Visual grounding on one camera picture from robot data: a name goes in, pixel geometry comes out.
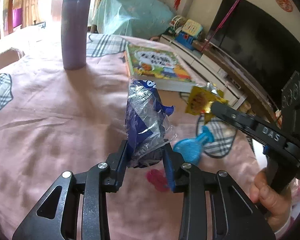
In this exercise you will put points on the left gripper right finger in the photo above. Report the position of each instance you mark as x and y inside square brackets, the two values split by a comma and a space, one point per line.
[213, 204]

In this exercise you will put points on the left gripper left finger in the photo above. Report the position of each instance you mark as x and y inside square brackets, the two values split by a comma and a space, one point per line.
[55, 215]

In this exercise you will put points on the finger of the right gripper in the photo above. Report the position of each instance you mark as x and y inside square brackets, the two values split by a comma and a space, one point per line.
[244, 122]

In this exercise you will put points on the yellow snack packet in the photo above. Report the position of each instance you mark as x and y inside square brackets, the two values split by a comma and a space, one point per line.
[201, 98]

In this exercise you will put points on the blue plastic scoop toy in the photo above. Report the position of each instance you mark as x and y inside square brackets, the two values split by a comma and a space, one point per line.
[191, 149]

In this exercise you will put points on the pink plastic scoop toy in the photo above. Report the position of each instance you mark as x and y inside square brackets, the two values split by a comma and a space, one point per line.
[158, 179]

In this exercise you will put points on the blue clear plastic wrapper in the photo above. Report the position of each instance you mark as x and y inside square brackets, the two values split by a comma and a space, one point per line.
[147, 125]

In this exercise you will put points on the right hand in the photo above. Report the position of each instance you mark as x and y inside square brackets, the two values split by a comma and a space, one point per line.
[278, 205]

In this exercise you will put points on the white TV cabinet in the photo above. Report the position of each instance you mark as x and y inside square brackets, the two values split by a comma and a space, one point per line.
[208, 70]

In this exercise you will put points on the black television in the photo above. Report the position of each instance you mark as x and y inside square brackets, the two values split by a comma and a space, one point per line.
[258, 42]

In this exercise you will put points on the pink patterned tablecloth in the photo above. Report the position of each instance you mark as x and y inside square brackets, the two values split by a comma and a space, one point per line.
[62, 120]

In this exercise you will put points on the colourful children's book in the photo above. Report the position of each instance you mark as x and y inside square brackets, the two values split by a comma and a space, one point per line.
[157, 67]

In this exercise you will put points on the toy phone activity box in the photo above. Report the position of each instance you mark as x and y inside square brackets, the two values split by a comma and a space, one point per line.
[185, 31]

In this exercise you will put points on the teal covered furniture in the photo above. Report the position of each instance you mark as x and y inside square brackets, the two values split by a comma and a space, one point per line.
[136, 18]

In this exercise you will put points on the purple thermos bottle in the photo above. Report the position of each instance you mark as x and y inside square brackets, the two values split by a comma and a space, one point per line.
[74, 27]

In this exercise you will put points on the red round wall sticker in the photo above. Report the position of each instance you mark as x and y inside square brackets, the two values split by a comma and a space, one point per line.
[286, 5]

